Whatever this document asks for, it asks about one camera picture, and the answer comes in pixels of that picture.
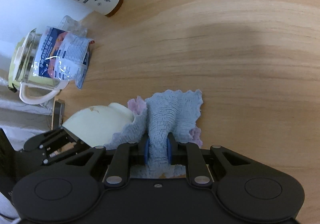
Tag black phone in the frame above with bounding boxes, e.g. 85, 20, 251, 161
52, 100, 65, 130

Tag cream ceramic bowl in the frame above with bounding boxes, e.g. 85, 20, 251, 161
62, 102, 134, 147

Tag glass kettle cream handle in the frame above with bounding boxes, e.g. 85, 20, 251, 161
8, 16, 93, 105

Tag blue white plastic package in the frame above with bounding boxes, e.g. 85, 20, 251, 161
32, 27, 94, 89

